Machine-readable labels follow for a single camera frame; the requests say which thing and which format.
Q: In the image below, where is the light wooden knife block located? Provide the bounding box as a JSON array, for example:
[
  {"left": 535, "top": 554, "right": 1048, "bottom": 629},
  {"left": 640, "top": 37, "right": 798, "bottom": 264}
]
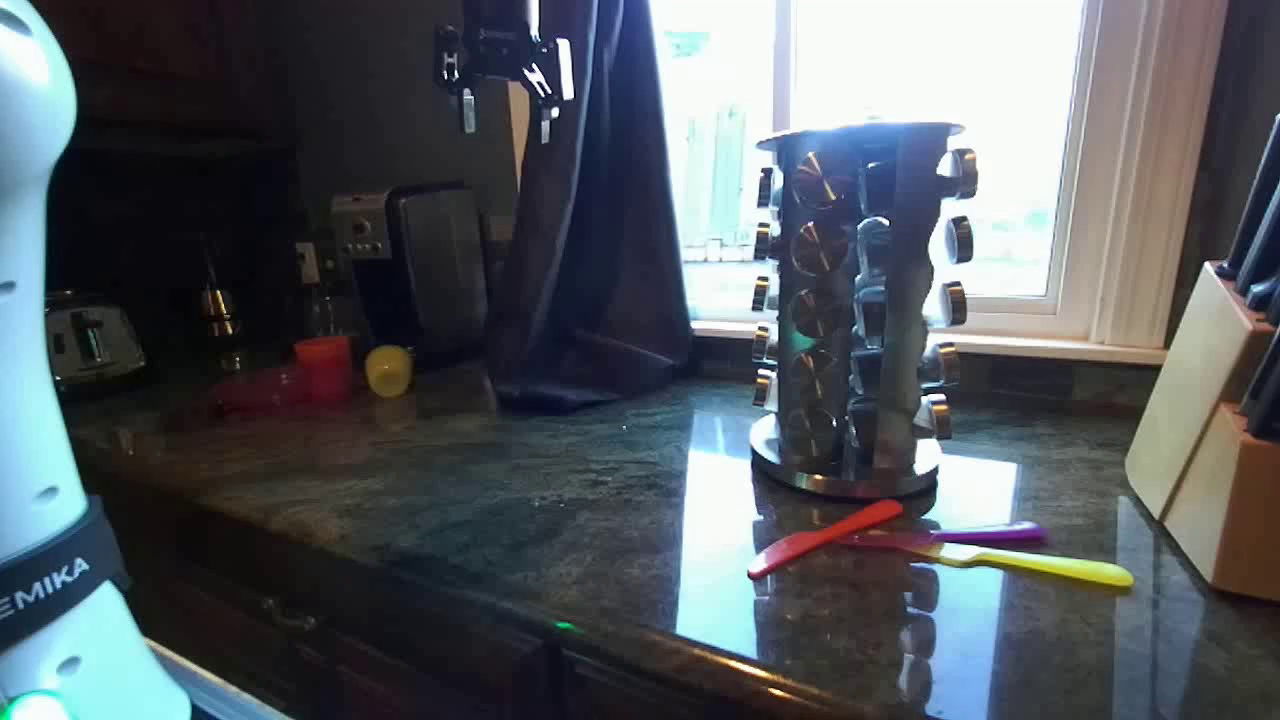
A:
[{"left": 1121, "top": 255, "right": 1280, "bottom": 607}]

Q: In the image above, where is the bottle with white label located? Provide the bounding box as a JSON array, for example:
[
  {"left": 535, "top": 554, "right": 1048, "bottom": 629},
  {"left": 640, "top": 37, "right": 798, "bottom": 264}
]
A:
[{"left": 291, "top": 236, "right": 342, "bottom": 343}]

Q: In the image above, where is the long dark knife handle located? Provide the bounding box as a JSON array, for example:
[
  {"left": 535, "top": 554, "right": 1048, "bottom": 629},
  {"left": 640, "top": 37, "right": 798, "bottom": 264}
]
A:
[{"left": 1215, "top": 112, "right": 1280, "bottom": 289}]

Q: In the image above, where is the purple handled knife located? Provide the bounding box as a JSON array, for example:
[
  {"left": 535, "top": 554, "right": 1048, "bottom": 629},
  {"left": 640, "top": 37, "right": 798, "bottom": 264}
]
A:
[{"left": 916, "top": 521, "right": 1053, "bottom": 554}]

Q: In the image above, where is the silver toaster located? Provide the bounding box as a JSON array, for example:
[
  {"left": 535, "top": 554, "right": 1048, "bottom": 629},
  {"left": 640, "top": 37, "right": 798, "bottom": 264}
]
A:
[{"left": 43, "top": 297, "right": 152, "bottom": 392}]

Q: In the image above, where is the steel rotating spice rack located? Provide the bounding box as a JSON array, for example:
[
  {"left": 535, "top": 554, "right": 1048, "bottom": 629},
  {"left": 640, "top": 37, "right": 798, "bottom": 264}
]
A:
[{"left": 742, "top": 116, "right": 984, "bottom": 510}]

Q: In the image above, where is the yellow plastic cup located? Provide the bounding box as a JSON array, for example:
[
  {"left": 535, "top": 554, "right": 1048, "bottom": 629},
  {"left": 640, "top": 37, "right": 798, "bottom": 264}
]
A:
[{"left": 358, "top": 340, "right": 418, "bottom": 405}]

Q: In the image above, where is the silver black coffee maker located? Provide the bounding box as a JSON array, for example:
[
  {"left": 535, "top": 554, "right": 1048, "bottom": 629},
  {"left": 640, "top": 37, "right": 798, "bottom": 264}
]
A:
[{"left": 328, "top": 180, "right": 493, "bottom": 361}]

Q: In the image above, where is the dark navy curtain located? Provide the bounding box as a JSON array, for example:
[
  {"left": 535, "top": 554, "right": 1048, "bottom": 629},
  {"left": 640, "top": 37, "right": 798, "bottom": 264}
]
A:
[{"left": 479, "top": 0, "right": 700, "bottom": 418}]

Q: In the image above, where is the red plastic cup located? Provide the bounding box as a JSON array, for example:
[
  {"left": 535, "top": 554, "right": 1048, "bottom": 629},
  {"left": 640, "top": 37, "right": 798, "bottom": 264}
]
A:
[{"left": 291, "top": 334, "right": 358, "bottom": 412}]

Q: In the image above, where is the dark wood cabinet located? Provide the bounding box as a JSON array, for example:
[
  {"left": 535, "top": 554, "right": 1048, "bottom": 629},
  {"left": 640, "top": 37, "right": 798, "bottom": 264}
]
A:
[{"left": 77, "top": 451, "right": 855, "bottom": 720}]

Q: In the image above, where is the red plastic knife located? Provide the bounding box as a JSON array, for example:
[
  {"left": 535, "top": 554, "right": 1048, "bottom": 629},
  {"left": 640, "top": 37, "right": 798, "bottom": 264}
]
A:
[{"left": 742, "top": 498, "right": 912, "bottom": 584}]

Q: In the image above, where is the short dark knife handle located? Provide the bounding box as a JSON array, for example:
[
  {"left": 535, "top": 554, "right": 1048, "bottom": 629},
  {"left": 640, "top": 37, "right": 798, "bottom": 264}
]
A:
[{"left": 1234, "top": 327, "right": 1280, "bottom": 444}]

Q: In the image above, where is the dark glass bottle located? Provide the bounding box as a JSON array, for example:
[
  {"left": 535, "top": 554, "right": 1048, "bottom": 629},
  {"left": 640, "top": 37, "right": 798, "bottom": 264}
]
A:
[{"left": 195, "top": 236, "right": 249, "bottom": 376}]

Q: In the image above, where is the metal drawer handle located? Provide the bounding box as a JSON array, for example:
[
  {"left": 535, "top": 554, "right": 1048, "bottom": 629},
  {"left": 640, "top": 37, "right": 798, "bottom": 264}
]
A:
[{"left": 257, "top": 594, "right": 322, "bottom": 642}]

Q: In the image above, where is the yellow handled knife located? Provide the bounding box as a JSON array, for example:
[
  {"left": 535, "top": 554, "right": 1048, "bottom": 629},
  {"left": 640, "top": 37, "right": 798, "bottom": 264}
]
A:
[{"left": 853, "top": 530, "right": 1139, "bottom": 596}]

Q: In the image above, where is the red plastic plate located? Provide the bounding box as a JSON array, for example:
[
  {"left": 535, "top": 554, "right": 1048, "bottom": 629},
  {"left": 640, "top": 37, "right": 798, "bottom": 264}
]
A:
[{"left": 208, "top": 369, "right": 305, "bottom": 421}]

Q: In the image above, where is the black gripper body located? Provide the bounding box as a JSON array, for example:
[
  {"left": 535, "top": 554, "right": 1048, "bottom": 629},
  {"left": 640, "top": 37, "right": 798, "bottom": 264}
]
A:
[{"left": 437, "top": 0, "right": 579, "bottom": 107}]

